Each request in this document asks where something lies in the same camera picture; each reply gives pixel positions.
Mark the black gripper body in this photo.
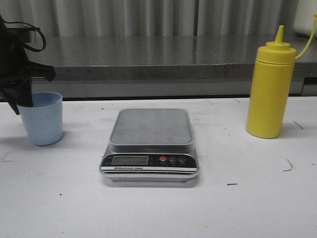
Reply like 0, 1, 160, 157
0, 17, 30, 82

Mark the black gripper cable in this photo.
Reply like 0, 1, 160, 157
4, 21, 47, 53

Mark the yellow squeeze bottle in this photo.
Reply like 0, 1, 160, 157
246, 13, 317, 139

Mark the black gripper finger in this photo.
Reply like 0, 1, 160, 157
0, 84, 20, 115
9, 61, 56, 107

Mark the white container in background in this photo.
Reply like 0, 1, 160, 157
293, 0, 317, 37

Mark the silver electronic kitchen scale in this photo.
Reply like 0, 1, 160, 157
99, 108, 199, 187

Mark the light blue plastic cup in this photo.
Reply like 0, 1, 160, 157
18, 92, 63, 146

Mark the grey stone counter ledge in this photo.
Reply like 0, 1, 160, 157
0, 36, 317, 99

